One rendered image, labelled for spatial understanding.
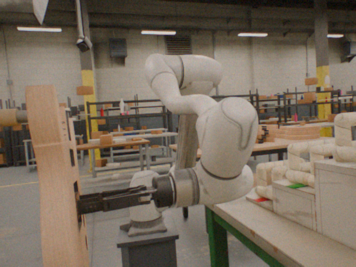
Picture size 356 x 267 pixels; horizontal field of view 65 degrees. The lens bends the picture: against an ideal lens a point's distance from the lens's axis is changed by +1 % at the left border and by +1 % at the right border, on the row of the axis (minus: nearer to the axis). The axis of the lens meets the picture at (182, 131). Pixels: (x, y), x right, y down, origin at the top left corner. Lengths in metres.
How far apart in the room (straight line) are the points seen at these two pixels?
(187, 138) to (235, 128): 0.71
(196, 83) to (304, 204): 0.60
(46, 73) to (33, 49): 0.96
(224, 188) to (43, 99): 0.41
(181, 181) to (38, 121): 0.32
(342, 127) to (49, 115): 0.60
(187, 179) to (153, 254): 0.76
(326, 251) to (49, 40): 11.83
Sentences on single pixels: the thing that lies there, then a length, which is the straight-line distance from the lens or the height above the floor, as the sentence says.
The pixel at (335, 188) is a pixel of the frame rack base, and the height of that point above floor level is 1.05.
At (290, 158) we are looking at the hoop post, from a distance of 0.84.
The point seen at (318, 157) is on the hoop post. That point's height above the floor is 1.10.
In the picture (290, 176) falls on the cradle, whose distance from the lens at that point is 0.84.
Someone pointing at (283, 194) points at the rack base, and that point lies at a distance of 0.83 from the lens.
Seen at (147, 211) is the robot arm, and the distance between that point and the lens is 1.34.
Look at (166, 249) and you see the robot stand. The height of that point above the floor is 0.64.
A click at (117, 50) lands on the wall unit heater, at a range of 11.38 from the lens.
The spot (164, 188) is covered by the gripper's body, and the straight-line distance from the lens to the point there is 0.64.
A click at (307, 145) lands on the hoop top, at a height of 1.12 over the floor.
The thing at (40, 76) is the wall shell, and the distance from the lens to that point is 11.89.
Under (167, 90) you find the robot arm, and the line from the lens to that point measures 0.95.
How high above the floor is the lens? 1.23
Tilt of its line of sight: 3 degrees down
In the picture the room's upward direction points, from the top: 4 degrees counter-clockwise
